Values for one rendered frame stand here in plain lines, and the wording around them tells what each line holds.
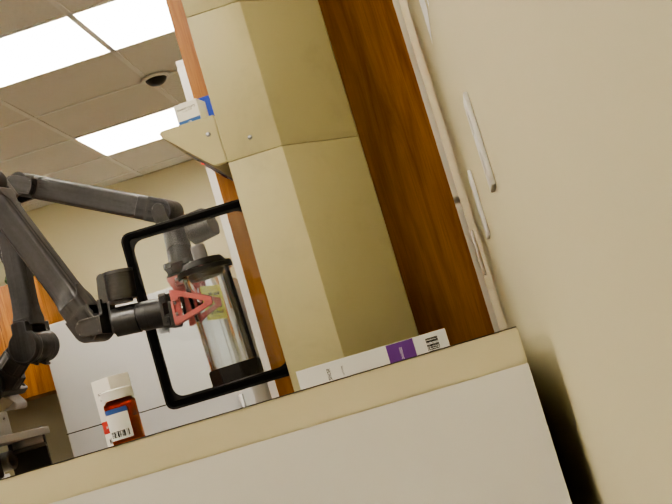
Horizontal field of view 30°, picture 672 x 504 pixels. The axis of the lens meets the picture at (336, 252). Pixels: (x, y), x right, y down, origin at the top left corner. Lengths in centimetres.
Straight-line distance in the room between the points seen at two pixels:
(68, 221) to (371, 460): 714
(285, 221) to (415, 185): 45
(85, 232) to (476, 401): 712
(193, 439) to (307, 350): 104
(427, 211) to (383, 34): 41
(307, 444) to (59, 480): 27
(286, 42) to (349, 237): 41
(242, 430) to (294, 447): 6
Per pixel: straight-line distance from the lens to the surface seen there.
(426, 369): 133
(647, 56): 40
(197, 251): 241
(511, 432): 133
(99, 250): 832
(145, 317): 242
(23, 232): 254
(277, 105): 245
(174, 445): 137
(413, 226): 275
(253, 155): 243
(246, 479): 135
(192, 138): 246
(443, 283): 274
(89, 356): 760
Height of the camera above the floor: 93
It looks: 6 degrees up
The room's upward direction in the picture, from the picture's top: 16 degrees counter-clockwise
